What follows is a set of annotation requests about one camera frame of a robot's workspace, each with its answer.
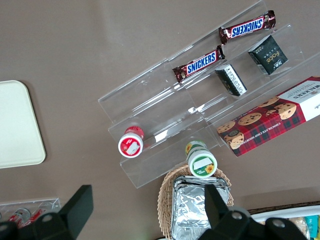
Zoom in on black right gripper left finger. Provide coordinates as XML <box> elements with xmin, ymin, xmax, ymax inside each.
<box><xmin>17</xmin><ymin>184</ymin><xmax>95</xmax><ymax>240</ymax></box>

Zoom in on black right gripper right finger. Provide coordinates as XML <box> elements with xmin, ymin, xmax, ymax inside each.
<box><xmin>199</xmin><ymin>184</ymin><xmax>308</xmax><ymax>240</ymax></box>

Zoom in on white rectangular snack tray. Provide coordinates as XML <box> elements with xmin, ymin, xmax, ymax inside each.
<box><xmin>249</xmin><ymin>205</ymin><xmax>320</xmax><ymax>240</ymax></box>

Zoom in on oval tan wicker basket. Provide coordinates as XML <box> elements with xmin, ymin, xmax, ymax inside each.
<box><xmin>156</xmin><ymin>164</ymin><xmax>235</xmax><ymax>240</ymax></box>

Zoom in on beige plastic serving tray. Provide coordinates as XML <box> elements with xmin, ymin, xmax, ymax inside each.
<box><xmin>0</xmin><ymin>79</ymin><xmax>47</xmax><ymax>170</ymax></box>

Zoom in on clear acrylic bottle rack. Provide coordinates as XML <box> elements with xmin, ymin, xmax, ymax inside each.
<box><xmin>0</xmin><ymin>197</ymin><xmax>62</xmax><ymax>226</ymax></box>

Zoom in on aluminium foil container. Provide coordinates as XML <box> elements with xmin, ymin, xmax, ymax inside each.
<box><xmin>174</xmin><ymin>175</ymin><xmax>232</xmax><ymax>201</ymax></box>
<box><xmin>171</xmin><ymin>178</ymin><xmax>230</xmax><ymax>240</ymax></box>

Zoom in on green lid snack cup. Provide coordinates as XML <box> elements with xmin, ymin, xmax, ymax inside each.
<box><xmin>184</xmin><ymin>140</ymin><xmax>218</xmax><ymax>179</ymax></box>

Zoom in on clear bag rice crackers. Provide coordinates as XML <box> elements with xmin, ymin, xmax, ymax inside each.
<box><xmin>287</xmin><ymin>216</ymin><xmax>310</xmax><ymax>238</ymax></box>

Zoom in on red lid snack cup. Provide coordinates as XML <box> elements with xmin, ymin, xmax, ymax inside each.
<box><xmin>117</xmin><ymin>125</ymin><xmax>145</xmax><ymax>159</ymax></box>

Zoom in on teal snack pack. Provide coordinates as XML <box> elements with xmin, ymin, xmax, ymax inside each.
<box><xmin>303</xmin><ymin>216</ymin><xmax>320</xmax><ymax>239</ymax></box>

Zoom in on red tartan cookie box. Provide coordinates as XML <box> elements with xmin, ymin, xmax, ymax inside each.
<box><xmin>216</xmin><ymin>76</ymin><xmax>320</xmax><ymax>158</ymax></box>

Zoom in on clear acrylic stepped riser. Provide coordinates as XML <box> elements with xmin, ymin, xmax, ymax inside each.
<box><xmin>97</xmin><ymin>57</ymin><xmax>221</xmax><ymax>190</ymax></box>
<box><xmin>166</xmin><ymin>0</ymin><xmax>320</xmax><ymax>148</ymax></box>

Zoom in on small black carton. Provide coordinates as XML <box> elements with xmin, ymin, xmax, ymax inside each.
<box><xmin>214</xmin><ymin>63</ymin><xmax>248</xmax><ymax>97</ymax></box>
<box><xmin>247</xmin><ymin>34</ymin><xmax>289</xmax><ymax>76</ymax></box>

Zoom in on brown Snickers bar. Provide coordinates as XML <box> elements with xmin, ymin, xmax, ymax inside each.
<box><xmin>171</xmin><ymin>44</ymin><xmax>226</xmax><ymax>84</ymax></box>
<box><xmin>218</xmin><ymin>9</ymin><xmax>277</xmax><ymax>46</ymax></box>

